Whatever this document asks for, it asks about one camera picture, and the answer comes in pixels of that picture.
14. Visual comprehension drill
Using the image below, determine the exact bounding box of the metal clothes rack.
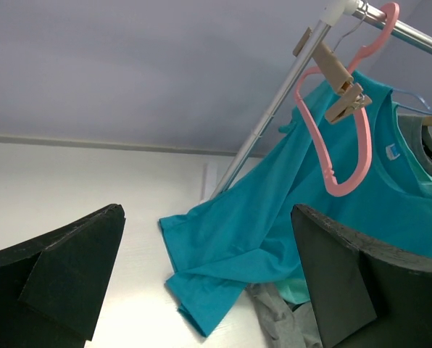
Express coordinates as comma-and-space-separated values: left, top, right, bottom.
212, 1, 432, 196

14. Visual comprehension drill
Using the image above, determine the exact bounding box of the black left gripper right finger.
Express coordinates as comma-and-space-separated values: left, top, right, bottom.
291, 204, 432, 347

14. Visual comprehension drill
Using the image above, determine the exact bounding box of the grey t shirt on hanger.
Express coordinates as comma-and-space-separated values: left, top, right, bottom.
398, 115, 432, 177

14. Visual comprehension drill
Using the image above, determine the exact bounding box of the pink plastic hanger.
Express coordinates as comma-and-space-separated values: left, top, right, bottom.
294, 2, 400, 197

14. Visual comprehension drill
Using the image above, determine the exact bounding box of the beige clip hanger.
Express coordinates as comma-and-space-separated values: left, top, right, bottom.
291, 0, 373, 126

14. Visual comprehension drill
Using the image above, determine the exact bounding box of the grey cloth on table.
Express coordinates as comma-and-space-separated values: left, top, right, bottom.
246, 283, 323, 348

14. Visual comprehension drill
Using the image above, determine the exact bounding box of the light blue wire hanger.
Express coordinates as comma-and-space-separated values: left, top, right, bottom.
393, 88, 431, 114

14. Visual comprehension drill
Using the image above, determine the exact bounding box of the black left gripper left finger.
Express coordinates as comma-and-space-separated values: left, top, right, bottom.
0, 204, 125, 347

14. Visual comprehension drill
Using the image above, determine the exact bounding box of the teal blue t shirt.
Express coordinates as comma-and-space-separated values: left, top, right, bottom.
158, 69, 432, 338

